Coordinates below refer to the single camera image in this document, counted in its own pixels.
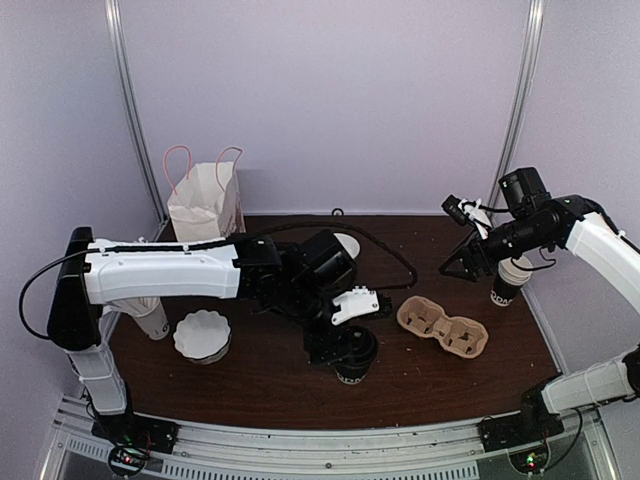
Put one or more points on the white cup holding straws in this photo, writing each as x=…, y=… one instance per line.
x=147, y=312

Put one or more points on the white fluted dish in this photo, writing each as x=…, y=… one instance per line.
x=203, y=337

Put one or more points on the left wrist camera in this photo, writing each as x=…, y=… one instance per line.
x=360, y=302

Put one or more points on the black lidded coffee cup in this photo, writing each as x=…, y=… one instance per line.
x=363, y=350

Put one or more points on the brown cardboard cup carrier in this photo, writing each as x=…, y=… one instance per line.
x=458, y=335

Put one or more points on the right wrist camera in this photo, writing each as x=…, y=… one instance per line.
x=468, y=212

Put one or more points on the white paper takeout bag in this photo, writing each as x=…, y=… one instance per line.
x=206, y=203

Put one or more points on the right aluminium frame post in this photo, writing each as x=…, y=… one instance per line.
x=527, y=69

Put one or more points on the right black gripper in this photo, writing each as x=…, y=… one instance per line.
x=472, y=251

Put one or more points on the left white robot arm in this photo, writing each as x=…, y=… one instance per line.
x=308, y=283

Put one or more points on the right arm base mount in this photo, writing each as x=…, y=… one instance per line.
x=507, y=432

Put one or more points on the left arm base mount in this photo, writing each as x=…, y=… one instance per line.
x=139, y=431

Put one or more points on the aluminium front rail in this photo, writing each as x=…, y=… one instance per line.
x=451, y=450

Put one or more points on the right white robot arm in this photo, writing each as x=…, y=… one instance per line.
x=573, y=223

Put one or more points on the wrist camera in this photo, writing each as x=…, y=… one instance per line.
x=468, y=212
x=360, y=302

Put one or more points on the white ceramic bowl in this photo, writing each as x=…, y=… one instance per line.
x=348, y=244

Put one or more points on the aluminium frame post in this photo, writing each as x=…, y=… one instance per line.
x=117, y=37
x=527, y=69

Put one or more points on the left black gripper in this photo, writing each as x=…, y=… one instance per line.
x=315, y=344

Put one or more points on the left aluminium frame post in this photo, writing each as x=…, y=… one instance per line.
x=117, y=37

